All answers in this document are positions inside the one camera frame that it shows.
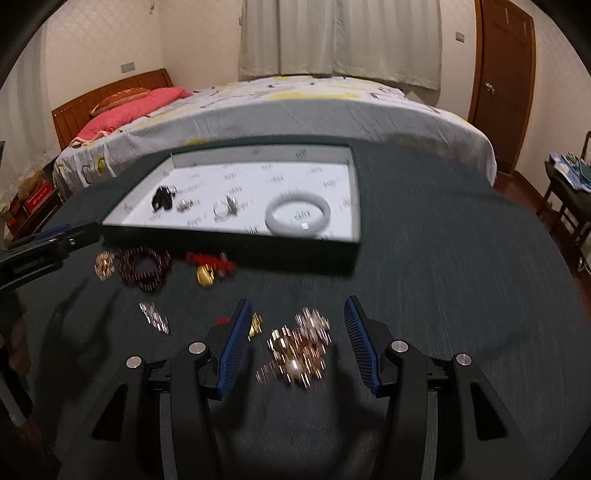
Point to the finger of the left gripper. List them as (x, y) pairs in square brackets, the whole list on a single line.
[(75, 237), (50, 234)]

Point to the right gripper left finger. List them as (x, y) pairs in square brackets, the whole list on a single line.
[(226, 344)]

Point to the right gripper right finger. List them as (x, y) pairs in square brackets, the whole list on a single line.
[(371, 342)]

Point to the rose gold rhinestone brooch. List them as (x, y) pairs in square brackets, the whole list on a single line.
[(104, 265)]

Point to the silver rhinestone hair clip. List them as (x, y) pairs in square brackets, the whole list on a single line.
[(154, 318)]

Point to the gold pearl brooch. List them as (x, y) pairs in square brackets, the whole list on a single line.
[(298, 354)]

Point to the red cord gold pendant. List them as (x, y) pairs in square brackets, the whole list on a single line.
[(210, 268)]

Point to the black bead pendant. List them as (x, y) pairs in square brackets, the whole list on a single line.
[(163, 198)]

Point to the green jewelry tray box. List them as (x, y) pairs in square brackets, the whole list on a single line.
[(233, 184)]

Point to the left hand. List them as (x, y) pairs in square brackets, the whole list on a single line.
[(16, 404)]

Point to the red box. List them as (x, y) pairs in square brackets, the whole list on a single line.
[(41, 193)]

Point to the dark wooden nightstand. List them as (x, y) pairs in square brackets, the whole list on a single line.
[(19, 224)]

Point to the pink pillow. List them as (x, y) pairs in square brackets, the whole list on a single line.
[(111, 120)]

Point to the dark green table cloth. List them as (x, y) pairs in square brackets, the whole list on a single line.
[(448, 263)]

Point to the small silver pearl brooch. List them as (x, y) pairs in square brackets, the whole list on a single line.
[(184, 205)]

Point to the white jade bangle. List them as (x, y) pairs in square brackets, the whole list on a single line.
[(298, 215)]

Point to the orange patterned pillow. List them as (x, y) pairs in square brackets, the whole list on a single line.
[(117, 99)]

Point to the wooden chair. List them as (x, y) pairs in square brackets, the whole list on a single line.
[(575, 205)]

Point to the bed with patterned sheet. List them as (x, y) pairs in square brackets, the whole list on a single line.
[(302, 106)]

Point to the pile of clothes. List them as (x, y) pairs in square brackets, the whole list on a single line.
[(575, 171)]

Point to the brown wooden door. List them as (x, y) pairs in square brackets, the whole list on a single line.
[(504, 79)]

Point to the beige curtain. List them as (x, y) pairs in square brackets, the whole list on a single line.
[(396, 42)]

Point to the wall outlet plate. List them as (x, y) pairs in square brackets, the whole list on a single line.
[(127, 67)]

